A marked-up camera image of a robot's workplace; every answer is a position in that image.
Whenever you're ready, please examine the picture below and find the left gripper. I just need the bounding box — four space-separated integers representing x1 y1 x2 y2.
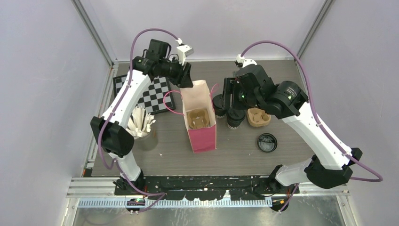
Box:
159 56 193 88

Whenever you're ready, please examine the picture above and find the black plastic cup lid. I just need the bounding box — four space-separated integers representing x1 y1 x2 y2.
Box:
212 94 224 111

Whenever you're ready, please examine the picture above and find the black paper coffee cup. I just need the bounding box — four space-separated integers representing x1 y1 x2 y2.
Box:
212 94 227 118

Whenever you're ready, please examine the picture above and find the paper cakes gift bag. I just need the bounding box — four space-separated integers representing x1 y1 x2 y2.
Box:
162 80 218 153

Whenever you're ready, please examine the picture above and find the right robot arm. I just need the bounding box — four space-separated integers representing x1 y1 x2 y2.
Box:
218 64 362 193

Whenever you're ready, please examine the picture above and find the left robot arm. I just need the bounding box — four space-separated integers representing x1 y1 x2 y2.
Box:
90 39 194 195

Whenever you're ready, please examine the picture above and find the brown cardboard cup carrier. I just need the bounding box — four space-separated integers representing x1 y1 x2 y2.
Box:
247 108 271 128

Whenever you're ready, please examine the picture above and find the black white chessboard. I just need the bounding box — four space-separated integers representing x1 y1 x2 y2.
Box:
112 74 176 116

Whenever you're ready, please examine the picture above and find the silver tin can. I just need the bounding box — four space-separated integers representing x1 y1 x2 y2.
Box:
134 129 158 151

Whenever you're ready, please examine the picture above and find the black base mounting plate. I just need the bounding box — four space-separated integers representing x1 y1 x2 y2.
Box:
113 174 300 202

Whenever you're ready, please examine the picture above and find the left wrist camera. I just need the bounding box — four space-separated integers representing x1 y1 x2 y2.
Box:
176 38 194 65

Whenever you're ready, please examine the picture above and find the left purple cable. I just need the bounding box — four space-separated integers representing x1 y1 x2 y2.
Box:
97 28 184 214

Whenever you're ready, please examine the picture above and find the purple cable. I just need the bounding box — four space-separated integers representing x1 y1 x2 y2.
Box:
97 28 184 214
237 40 383 214

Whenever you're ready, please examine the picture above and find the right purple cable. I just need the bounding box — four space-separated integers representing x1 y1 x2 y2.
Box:
237 40 383 214

